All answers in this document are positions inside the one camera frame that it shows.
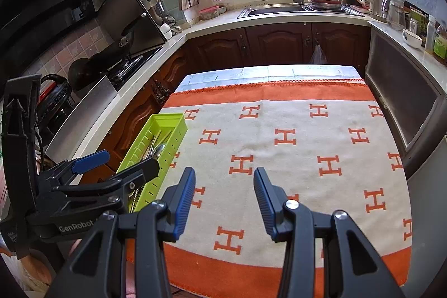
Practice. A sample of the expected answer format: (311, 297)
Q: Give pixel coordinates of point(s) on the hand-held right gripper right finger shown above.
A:
(263, 203)

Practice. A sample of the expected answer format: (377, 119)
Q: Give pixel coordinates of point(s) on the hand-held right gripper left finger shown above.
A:
(183, 203)

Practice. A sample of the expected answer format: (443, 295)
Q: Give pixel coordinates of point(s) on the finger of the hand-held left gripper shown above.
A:
(132, 175)
(90, 160)

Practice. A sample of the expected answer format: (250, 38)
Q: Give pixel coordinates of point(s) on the green plastic utensil tray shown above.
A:
(173, 144)

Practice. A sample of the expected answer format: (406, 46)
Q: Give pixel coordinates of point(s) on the steel splash guard panel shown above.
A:
(146, 29)
(87, 109)

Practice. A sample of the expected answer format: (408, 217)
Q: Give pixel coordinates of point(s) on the black red cooker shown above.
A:
(56, 99)

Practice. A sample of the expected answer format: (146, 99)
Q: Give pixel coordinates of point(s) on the orange white printed blanket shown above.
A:
(279, 116)

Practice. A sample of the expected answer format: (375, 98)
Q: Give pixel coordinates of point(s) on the black wok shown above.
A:
(94, 64)

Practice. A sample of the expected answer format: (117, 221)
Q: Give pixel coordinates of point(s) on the gas stove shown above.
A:
(139, 64)

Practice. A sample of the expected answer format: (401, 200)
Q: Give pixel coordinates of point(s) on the light blue table cover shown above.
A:
(265, 73)

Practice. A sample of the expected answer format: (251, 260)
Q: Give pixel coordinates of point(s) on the white cups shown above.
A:
(166, 31)

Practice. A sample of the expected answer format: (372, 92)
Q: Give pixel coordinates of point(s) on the hanging plastic bag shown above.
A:
(318, 57)

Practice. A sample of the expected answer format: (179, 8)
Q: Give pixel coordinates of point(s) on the grey refrigerator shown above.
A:
(429, 214)

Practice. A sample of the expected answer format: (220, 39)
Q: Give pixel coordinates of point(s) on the pink food container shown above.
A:
(209, 12)

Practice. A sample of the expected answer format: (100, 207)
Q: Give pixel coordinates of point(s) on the steel sink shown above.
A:
(272, 10)

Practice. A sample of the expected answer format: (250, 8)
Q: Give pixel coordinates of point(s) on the white bowl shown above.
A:
(412, 39)

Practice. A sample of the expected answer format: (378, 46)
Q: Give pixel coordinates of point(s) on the glass pitcher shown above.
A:
(396, 13)

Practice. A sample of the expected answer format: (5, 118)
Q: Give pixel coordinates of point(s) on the white plastic bottle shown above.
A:
(430, 36)

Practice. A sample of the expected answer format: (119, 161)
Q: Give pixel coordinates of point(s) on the oil bottle green label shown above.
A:
(440, 45)

